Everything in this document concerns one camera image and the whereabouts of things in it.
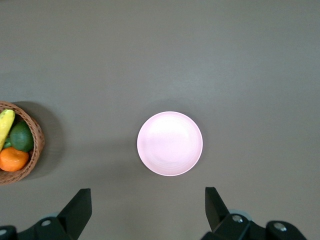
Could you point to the brown woven wicker basket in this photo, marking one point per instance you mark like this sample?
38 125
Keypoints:
37 145

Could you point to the orange mandarin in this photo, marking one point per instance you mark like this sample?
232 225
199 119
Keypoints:
13 159

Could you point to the pink round plate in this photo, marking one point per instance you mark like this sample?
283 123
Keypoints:
170 143

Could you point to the dark green avocado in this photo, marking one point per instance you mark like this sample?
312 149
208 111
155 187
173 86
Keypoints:
22 137

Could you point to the yellow banana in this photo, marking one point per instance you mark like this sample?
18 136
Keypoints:
5 125

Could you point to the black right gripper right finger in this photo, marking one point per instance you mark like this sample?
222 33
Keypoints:
220 220

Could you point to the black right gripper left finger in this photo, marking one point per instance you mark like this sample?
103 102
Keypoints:
75 215

